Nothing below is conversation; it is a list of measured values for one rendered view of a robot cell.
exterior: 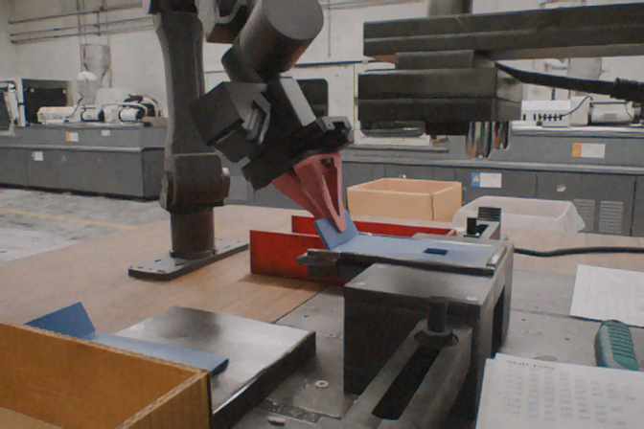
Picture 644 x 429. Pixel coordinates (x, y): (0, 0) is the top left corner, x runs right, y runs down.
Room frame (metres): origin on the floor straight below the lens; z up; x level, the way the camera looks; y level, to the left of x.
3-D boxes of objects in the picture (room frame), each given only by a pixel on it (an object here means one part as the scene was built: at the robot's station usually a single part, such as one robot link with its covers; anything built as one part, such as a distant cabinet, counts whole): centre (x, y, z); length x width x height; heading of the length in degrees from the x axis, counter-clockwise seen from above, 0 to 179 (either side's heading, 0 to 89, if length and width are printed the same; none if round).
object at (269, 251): (0.70, -0.03, 0.93); 0.25 x 0.12 x 0.06; 66
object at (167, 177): (0.76, 0.20, 1.00); 0.09 x 0.06 x 0.06; 120
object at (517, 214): (2.77, -0.98, 0.40); 0.69 x 0.60 x 0.50; 151
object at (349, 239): (0.48, -0.06, 1.00); 0.15 x 0.07 x 0.03; 66
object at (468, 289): (0.45, -0.09, 0.98); 0.20 x 0.10 x 0.01; 156
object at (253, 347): (0.41, 0.12, 0.91); 0.17 x 0.16 x 0.02; 156
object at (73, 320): (0.39, 0.17, 0.93); 0.15 x 0.07 x 0.03; 69
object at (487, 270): (0.44, -0.07, 0.98); 0.13 x 0.01 x 0.03; 66
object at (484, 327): (0.45, -0.09, 0.94); 0.20 x 0.10 x 0.07; 156
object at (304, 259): (0.47, 0.00, 0.98); 0.07 x 0.02 x 0.01; 66
